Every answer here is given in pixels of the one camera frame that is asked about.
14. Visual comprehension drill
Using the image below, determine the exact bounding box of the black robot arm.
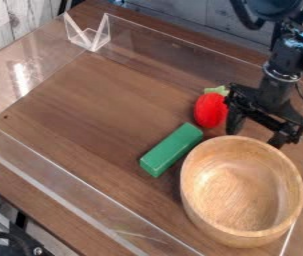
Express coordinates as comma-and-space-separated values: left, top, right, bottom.
225, 0, 303, 148

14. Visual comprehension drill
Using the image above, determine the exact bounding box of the green rectangular block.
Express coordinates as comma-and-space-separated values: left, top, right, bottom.
139, 123, 203, 178

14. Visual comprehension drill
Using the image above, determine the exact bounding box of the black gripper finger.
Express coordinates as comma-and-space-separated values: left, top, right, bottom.
226, 105, 246, 135
267, 131, 290, 149

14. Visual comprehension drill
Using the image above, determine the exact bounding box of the wooden bowl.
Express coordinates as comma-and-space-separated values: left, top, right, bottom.
181, 136, 303, 248

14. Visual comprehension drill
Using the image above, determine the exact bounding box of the clear acrylic front wall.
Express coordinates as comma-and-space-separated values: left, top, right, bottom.
0, 130, 203, 256

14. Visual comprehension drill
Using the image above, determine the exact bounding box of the clear acrylic wall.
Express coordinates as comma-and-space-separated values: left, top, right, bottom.
99, 13, 303, 144
0, 130, 203, 256

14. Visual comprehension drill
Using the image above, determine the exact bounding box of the red plush strawberry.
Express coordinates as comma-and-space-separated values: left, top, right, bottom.
194, 85, 229, 128

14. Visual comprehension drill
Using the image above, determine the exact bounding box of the black device with cable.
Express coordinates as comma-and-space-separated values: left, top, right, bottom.
0, 225, 55, 256

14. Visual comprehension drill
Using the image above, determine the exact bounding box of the clear acrylic back wall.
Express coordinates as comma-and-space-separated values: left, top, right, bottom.
99, 13, 303, 144

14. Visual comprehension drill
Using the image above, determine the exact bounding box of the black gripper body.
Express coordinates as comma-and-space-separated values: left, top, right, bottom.
225, 83, 303, 144

